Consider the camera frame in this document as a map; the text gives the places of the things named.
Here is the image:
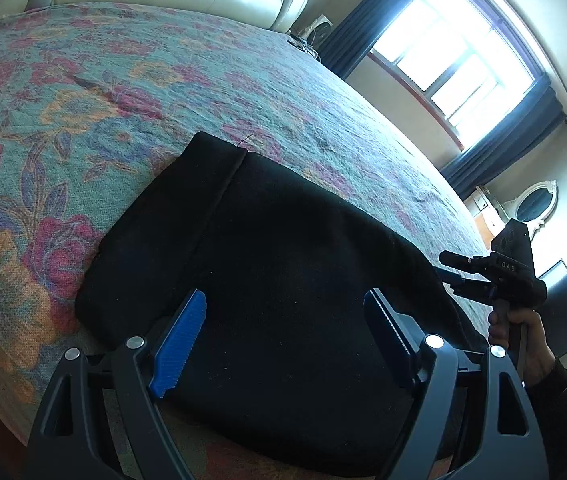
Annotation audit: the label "bright window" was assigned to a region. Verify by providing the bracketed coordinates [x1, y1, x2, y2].
[371, 0, 541, 148]

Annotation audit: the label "white dressing table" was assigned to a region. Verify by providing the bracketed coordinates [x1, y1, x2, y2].
[463, 186, 506, 249]

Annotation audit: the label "floral bedspread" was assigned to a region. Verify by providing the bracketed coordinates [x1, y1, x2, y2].
[0, 1, 495, 480]

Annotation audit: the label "black flat television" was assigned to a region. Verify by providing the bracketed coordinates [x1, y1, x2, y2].
[538, 260, 567, 358]

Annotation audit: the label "person right hand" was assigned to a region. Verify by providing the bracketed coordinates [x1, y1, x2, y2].
[489, 308, 556, 387]

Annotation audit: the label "right dark blue curtain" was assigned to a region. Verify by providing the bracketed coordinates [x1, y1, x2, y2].
[440, 75, 567, 200]

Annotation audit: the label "white oval vanity mirror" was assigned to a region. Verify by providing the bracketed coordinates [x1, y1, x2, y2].
[503, 180, 558, 240]

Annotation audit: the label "left dark blue curtain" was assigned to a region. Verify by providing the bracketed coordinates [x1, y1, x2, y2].
[318, 0, 413, 80]

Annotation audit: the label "white desk fan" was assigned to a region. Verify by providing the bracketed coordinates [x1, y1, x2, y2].
[299, 14, 333, 49]

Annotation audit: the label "dark sleeved right forearm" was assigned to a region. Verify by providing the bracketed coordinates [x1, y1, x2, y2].
[526, 360, 567, 479]

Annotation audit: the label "black pants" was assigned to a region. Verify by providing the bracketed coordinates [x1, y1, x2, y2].
[75, 132, 486, 477]

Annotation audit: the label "dark blue curtain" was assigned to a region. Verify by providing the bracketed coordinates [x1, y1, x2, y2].
[318, 0, 413, 80]
[440, 75, 567, 200]

